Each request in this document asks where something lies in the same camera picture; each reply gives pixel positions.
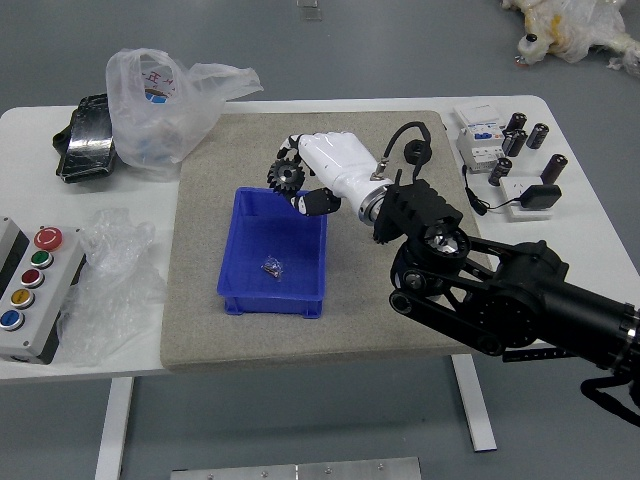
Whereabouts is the big black gear nut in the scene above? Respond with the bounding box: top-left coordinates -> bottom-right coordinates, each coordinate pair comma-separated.
266,155 -> 308,198

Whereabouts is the plastic-wrapped plush toy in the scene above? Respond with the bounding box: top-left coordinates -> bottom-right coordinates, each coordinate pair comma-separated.
500,0 -> 640,77

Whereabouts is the grey push-button control box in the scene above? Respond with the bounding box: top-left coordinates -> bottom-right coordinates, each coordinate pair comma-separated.
0,215 -> 88,366

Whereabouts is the grey-brown mat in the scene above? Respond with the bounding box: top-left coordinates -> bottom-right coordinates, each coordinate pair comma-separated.
159,110 -> 507,373

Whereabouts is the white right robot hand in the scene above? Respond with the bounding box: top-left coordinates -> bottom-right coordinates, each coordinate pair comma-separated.
273,130 -> 391,218

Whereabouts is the small black nut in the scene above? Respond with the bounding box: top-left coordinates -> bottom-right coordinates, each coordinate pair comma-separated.
401,140 -> 434,165

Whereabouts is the white circuit breaker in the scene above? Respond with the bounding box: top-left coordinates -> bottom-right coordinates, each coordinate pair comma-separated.
452,103 -> 512,174

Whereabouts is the blue plastic box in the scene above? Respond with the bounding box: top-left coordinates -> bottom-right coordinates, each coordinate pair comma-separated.
215,186 -> 329,320

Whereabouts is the white plastic shopping bag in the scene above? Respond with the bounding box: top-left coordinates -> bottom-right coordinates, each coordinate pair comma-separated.
104,46 -> 265,183

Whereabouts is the small metal floor plate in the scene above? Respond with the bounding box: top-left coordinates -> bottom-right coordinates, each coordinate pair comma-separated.
295,0 -> 324,23

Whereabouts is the white power socket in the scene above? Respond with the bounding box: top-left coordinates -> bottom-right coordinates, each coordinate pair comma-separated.
501,175 -> 557,223

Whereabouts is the black plastic tray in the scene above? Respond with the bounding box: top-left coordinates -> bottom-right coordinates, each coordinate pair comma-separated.
50,92 -> 121,186

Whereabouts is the crumpled clear plastic wrap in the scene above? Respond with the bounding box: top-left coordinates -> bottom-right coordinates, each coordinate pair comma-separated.
55,206 -> 169,368

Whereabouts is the black adapter cord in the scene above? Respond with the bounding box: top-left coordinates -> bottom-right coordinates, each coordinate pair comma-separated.
461,165 -> 524,218

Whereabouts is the white table leg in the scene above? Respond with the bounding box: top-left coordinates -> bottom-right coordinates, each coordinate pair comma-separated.
94,375 -> 136,480
449,353 -> 498,453

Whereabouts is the black power adapter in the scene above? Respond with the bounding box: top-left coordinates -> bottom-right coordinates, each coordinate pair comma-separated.
520,183 -> 563,212

